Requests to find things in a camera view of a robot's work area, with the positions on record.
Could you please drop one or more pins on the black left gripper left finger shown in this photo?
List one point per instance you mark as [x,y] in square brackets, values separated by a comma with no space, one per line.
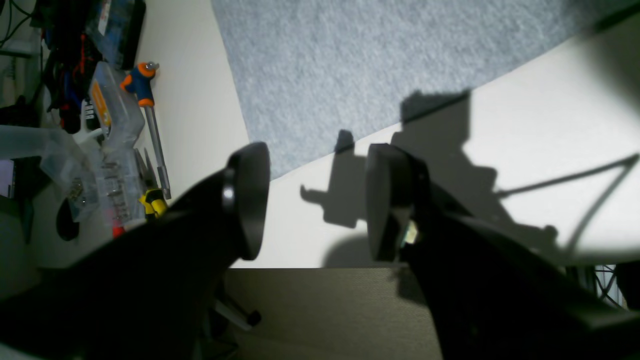
[145,294]

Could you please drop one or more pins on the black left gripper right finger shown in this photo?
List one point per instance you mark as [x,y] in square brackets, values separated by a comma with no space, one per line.
[490,298]

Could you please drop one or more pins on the clear plastic parts box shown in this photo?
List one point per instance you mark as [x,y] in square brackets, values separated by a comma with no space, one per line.
[100,174]

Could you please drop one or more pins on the yellow handled pliers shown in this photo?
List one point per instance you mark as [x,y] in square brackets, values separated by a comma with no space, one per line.
[152,198]

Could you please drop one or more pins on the orange blue handled screwdriver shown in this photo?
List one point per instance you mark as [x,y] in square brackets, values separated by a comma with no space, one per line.
[138,83]

